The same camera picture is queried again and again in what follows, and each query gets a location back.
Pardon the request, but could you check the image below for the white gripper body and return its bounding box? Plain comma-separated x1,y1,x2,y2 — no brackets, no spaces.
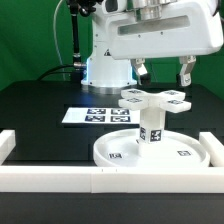
104,1,223,59

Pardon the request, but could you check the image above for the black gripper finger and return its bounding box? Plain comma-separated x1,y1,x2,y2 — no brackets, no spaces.
131,59,151,84
177,56,196,87

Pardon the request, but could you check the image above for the white cross table base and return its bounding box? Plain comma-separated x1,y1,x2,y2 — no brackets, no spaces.
118,89,191,113

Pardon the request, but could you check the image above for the white round table top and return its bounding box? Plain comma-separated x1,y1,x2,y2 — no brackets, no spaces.
93,128,210,168

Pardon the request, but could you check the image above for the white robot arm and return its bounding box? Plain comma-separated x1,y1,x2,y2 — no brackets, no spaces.
82,0,223,94

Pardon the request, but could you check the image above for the white fence right bar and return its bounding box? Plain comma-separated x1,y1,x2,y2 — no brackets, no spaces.
199,132,224,167

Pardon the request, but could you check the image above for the white fence bar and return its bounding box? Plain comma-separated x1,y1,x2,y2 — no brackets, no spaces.
199,132,224,167
0,166,224,193
0,130,16,166

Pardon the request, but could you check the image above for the white marker sheet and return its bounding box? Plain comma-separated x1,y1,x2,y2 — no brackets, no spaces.
62,107,140,124

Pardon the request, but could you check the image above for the white fence left bar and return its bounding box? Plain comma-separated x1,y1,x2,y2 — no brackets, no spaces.
0,130,16,166

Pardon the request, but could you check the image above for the white fence front bar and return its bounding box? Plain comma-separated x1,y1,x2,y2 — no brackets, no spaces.
0,166,224,193

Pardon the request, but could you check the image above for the black cable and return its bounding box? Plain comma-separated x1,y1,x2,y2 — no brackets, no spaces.
35,64,84,82

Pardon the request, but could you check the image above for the black camera pole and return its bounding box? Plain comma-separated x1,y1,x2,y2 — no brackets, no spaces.
66,0,96,68

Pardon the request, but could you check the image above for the grey cable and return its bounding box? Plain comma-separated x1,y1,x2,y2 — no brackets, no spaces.
52,0,68,81

